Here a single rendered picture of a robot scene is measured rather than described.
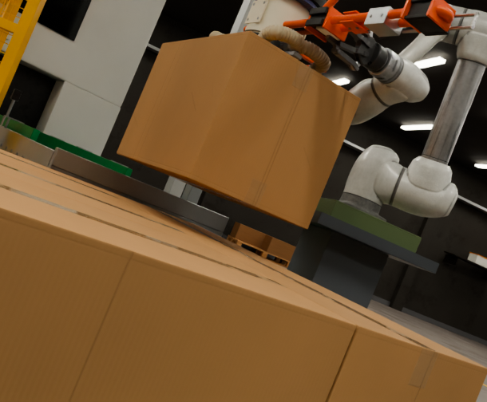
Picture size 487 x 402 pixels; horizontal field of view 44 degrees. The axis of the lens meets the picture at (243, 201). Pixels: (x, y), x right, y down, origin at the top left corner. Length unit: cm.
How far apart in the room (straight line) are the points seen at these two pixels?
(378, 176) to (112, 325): 168
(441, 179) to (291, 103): 85
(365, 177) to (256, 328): 150
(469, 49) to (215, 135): 113
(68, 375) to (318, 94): 113
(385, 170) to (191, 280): 161
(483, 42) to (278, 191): 104
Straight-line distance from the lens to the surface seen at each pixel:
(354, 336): 100
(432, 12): 142
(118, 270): 74
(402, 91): 188
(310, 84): 167
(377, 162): 232
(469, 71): 235
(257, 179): 160
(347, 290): 227
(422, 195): 230
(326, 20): 167
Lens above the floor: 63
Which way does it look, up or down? 1 degrees up
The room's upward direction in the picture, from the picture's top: 23 degrees clockwise
